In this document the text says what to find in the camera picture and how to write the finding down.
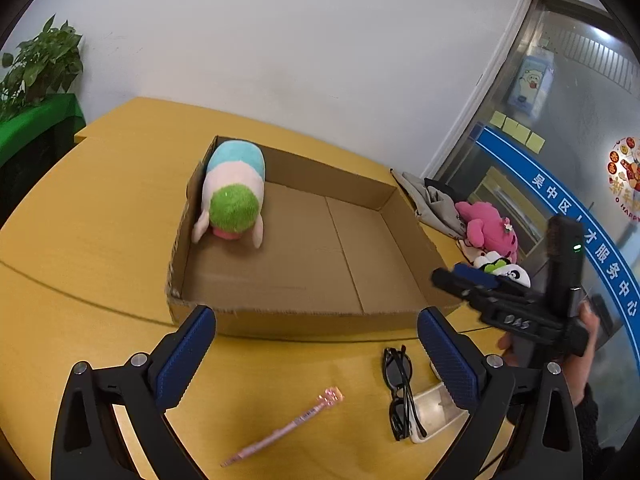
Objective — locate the green potted plant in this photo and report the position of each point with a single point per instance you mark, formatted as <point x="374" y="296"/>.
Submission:
<point x="47" y="64"/>

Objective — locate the grey cloth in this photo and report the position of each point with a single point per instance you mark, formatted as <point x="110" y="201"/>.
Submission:
<point x="432" y="207"/>

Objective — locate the pink green plush toy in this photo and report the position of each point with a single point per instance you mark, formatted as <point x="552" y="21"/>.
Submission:
<point x="233" y="193"/>

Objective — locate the pink pen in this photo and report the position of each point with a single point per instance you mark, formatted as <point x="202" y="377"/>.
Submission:
<point x="331" y="397"/>

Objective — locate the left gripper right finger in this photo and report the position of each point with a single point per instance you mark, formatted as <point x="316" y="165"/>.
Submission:
<point x="544" y="443"/>

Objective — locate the right hand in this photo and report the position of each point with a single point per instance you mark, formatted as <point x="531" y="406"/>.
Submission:
<point x="576" y="369"/>

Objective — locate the white clear phone case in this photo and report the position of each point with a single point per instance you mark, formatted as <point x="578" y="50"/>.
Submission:
<point x="434" y="411"/>

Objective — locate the panda plush toy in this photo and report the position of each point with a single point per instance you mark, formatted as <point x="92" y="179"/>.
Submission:
<point x="493" y="263"/>

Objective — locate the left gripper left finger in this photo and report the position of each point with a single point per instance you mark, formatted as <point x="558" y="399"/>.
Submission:
<point x="88" y="442"/>

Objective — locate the black sunglasses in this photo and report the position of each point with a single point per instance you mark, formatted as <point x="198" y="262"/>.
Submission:
<point x="397" y="372"/>

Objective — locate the brown cardboard box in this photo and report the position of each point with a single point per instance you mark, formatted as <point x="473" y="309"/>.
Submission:
<point x="343" y="256"/>

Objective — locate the glass door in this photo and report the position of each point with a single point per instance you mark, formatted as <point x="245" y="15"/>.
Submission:
<point x="558" y="133"/>

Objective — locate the green cloth table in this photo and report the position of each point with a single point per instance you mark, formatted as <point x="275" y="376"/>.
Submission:
<point x="18" y="131"/>

